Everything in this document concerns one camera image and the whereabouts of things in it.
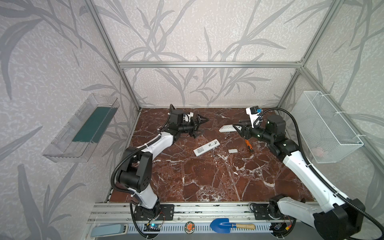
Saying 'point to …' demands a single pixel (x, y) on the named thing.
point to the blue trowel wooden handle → (223, 225)
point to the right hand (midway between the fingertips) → (237, 118)
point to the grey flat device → (104, 230)
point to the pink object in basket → (317, 151)
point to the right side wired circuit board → (280, 229)
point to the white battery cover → (233, 150)
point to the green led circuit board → (152, 227)
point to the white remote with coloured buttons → (227, 128)
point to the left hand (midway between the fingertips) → (209, 121)
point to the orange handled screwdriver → (248, 144)
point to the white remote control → (206, 147)
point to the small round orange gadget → (189, 227)
